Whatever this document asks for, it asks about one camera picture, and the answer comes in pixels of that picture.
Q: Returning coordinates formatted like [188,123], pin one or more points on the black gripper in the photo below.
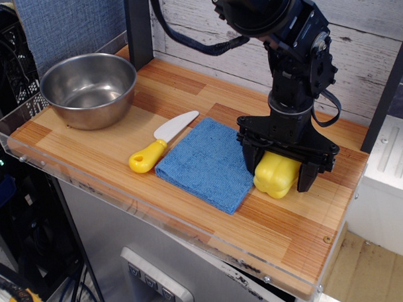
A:
[295,138]

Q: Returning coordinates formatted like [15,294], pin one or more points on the stainless steel pot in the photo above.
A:
[90,91]

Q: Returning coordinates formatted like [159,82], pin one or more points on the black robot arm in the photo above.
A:
[297,39]

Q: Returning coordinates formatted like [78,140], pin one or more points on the blue folded cloth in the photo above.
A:
[208,163]

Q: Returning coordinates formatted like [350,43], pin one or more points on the yellow toy bell pepper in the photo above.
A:
[275,174]

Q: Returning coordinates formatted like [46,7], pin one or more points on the white appliance block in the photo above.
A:
[376,210]

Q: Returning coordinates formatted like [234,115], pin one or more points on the clear acrylic table guard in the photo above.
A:
[285,241]

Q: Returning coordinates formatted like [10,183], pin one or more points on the yellow handled toy knife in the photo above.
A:
[145,159]

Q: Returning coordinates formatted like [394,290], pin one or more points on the black vertical post right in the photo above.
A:
[384,104]

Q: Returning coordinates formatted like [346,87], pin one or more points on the black vertical post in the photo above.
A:
[384,104]
[139,32]

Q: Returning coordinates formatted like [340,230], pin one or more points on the black vertical post left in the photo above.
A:
[139,32]

